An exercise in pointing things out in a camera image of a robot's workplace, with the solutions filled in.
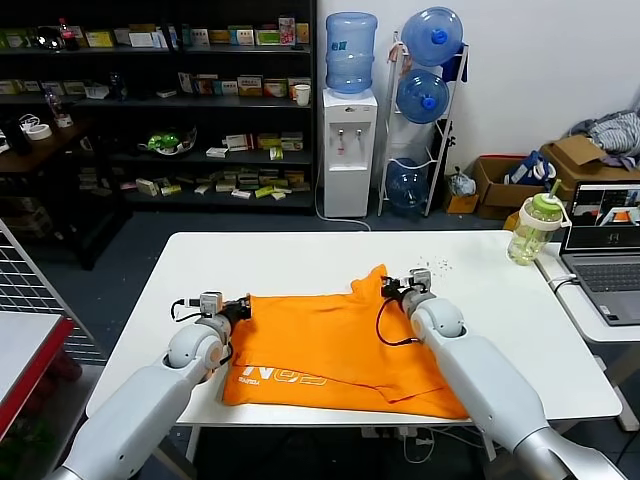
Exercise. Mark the cola bottle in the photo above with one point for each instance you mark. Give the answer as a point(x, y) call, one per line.
point(66, 35)

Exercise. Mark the blue water jug with label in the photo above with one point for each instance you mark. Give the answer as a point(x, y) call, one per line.
point(351, 54)

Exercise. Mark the large brown cardboard box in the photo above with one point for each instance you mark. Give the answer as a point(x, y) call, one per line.
point(575, 151)

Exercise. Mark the white water dispenser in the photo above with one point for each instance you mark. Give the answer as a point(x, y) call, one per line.
point(350, 164)

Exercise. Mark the brown wooden desk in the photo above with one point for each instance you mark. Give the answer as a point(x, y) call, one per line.
point(45, 146)

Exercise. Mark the black instrument behind rack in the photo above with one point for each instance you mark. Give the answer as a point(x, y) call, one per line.
point(446, 141)

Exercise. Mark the small yellow box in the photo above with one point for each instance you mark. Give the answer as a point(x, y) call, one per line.
point(462, 204)

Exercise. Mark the white red medicine box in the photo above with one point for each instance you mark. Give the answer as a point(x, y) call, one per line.
point(239, 142)

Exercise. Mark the pink printed box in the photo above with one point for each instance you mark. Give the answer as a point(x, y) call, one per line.
point(287, 31)

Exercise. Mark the white tape roll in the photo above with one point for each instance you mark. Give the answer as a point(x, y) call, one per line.
point(38, 132)

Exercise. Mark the red edged white cart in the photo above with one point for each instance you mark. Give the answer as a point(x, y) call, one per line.
point(20, 350)

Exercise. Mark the black cylinder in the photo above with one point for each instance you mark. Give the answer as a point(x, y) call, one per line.
point(21, 139)

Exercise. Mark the orange t-shirt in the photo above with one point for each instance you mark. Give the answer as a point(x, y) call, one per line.
point(310, 340)

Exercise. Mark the dark blue bottle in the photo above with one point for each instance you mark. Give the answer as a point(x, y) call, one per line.
point(118, 87)

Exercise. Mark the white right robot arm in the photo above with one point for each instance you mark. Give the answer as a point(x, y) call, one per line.
point(480, 380)

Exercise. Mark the striped clothes pile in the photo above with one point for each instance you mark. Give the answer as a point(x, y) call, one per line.
point(615, 130)

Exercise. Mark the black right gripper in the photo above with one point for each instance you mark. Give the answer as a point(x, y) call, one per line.
point(397, 289)

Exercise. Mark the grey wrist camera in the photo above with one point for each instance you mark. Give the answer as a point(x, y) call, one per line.
point(421, 280)
point(210, 303)

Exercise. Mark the crumpled plastic bag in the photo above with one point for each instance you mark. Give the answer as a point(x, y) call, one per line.
point(461, 183)

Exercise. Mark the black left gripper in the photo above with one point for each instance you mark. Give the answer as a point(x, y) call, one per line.
point(237, 309)

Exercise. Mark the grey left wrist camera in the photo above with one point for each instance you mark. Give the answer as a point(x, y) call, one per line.
point(210, 303)

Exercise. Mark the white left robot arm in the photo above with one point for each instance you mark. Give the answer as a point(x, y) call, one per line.
point(150, 395)

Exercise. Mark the shiny dark dome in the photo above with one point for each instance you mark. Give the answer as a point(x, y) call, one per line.
point(49, 38)

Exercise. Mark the open cardboard box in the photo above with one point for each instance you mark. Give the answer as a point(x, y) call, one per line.
point(492, 191)

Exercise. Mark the green white bowl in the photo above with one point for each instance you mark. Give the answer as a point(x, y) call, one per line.
point(167, 142)

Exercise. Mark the white paper cup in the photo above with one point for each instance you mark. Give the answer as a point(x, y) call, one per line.
point(302, 95)

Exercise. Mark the black shelf unit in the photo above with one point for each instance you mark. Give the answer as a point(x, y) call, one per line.
point(200, 103)

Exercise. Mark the grey laptop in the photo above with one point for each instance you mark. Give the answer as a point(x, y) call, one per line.
point(605, 280)

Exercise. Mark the blue white bag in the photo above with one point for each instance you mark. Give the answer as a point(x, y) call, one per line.
point(525, 171)

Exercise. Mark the green lid drinking bottle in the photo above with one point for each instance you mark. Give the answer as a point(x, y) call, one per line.
point(530, 234)

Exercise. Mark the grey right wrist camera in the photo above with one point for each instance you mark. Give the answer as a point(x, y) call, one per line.
point(421, 280)

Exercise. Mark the yellow bag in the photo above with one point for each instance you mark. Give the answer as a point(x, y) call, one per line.
point(512, 221)

